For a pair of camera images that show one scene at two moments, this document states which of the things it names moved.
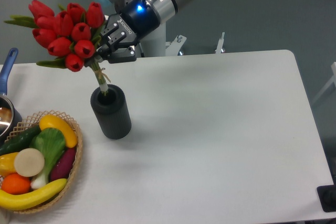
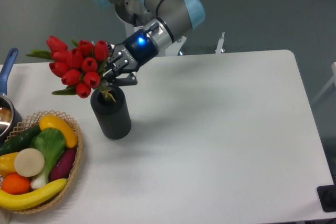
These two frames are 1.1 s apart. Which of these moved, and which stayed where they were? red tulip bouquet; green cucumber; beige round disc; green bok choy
Moved: red tulip bouquet
Stayed: green bok choy; beige round disc; green cucumber
